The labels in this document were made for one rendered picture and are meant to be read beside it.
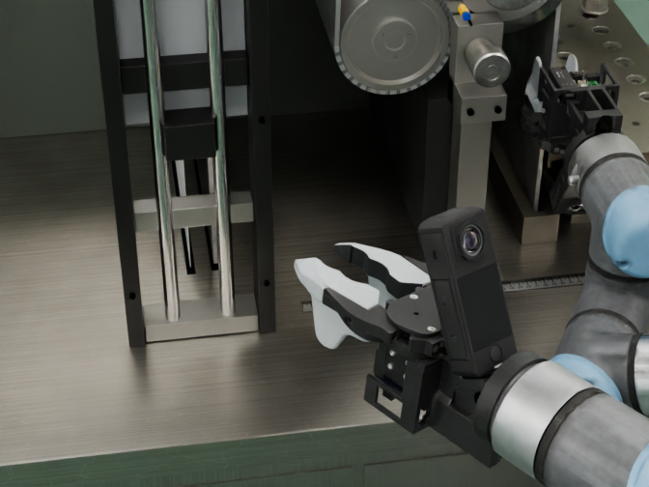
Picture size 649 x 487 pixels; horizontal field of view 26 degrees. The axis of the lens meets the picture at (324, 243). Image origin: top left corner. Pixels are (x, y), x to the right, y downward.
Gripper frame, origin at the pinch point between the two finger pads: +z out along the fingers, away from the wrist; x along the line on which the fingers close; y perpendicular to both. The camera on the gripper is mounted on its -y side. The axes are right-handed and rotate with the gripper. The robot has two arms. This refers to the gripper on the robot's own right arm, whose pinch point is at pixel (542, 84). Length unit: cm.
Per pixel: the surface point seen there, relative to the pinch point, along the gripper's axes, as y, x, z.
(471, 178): -7.0, 9.6, -7.2
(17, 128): -18, 61, 30
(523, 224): -16.0, 2.1, -4.5
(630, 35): -6.0, -18.6, 21.3
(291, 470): -27, 33, -29
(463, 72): 5.8, 11.2, -6.2
